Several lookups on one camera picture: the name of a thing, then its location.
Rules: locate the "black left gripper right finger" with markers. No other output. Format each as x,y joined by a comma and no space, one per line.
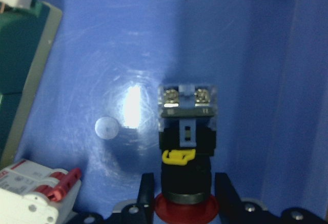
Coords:
225,193

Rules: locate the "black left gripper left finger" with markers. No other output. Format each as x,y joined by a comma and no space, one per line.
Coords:
146,190

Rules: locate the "red emergency stop push button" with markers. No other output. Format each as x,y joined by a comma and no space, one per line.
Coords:
187,141

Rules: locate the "white red circuit breaker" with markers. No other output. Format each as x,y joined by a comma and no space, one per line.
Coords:
33,193

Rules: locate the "blue plastic tray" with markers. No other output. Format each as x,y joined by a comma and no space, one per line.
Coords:
96,105

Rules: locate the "green white relay module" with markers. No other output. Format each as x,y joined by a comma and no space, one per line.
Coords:
28,29

